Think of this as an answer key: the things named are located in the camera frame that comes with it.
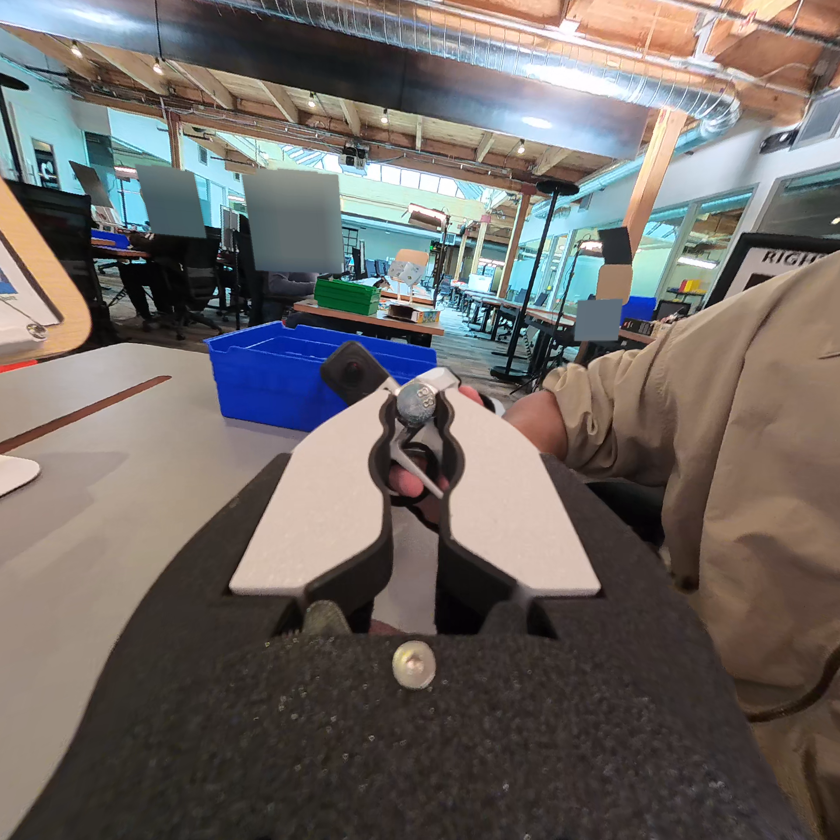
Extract black floor lamp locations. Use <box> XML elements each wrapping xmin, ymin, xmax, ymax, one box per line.
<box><xmin>490</xmin><ymin>179</ymin><xmax>581</xmax><ymax>384</ymax></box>

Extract small background instruction board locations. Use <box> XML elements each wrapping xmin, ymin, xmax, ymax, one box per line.
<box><xmin>389</xmin><ymin>248</ymin><xmax>431</xmax><ymax>292</ymax></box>

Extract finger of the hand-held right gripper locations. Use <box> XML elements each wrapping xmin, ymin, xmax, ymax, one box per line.
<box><xmin>392</xmin><ymin>367</ymin><xmax>463</xmax><ymax>397</ymax></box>
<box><xmin>390</xmin><ymin>440</ymin><xmax>448</xmax><ymax>498</ymax></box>

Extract wooden side table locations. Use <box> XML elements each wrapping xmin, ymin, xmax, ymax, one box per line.
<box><xmin>292</xmin><ymin>298</ymin><xmax>445</xmax><ymax>340</ymax></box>

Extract instruction board on white stand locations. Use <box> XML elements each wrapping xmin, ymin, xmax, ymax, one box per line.
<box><xmin>0</xmin><ymin>178</ymin><xmax>95</xmax><ymax>498</ymax></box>

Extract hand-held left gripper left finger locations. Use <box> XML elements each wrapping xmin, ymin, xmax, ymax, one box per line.
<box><xmin>229</xmin><ymin>386</ymin><xmax>396</xmax><ymax>619</ymax></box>

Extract person's right hand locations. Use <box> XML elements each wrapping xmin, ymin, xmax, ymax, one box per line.
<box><xmin>385</xmin><ymin>384</ymin><xmax>484</xmax><ymax>529</ymax></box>

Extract green crate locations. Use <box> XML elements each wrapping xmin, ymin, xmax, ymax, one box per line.
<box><xmin>313</xmin><ymin>277</ymin><xmax>384</xmax><ymax>319</ymax></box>

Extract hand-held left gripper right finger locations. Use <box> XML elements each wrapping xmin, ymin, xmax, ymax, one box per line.
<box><xmin>437</xmin><ymin>386</ymin><xmax>603</xmax><ymax>619</ymax></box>

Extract black mesh office chair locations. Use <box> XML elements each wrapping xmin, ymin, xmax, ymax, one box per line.
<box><xmin>7</xmin><ymin>179</ymin><xmax>119</xmax><ymax>349</ymax></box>

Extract printed tag sign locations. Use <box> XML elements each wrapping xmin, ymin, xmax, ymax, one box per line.
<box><xmin>703</xmin><ymin>231</ymin><xmax>840</xmax><ymax>309</ymax></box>

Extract blue bin with black divider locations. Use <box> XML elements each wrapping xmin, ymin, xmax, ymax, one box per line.
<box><xmin>204</xmin><ymin>321</ymin><xmax>439</xmax><ymax>434</ymax></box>

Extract steel hex bolt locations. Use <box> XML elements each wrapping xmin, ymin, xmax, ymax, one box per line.
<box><xmin>395</xmin><ymin>381</ymin><xmax>441</xmax><ymax>429</ymax></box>

